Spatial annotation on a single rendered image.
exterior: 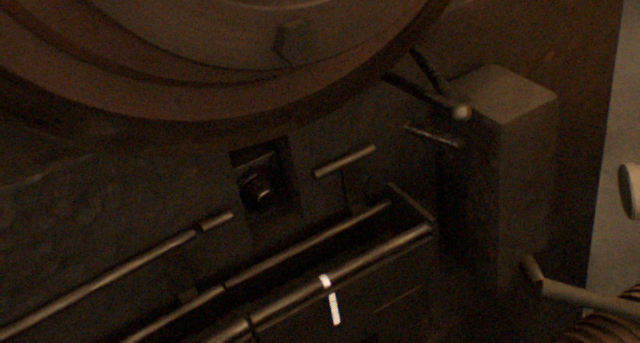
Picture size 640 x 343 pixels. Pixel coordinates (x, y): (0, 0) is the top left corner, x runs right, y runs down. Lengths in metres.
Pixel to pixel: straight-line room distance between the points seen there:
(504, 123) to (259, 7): 0.34
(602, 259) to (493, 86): 1.01
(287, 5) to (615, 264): 1.36
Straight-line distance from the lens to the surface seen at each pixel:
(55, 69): 0.41
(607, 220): 1.76
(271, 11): 0.36
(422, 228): 0.65
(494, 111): 0.65
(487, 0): 0.72
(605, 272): 1.63
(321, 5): 0.38
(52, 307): 0.63
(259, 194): 0.67
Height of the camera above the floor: 1.16
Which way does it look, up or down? 36 degrees down
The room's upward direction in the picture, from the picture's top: 10 degrees counter-clockwise
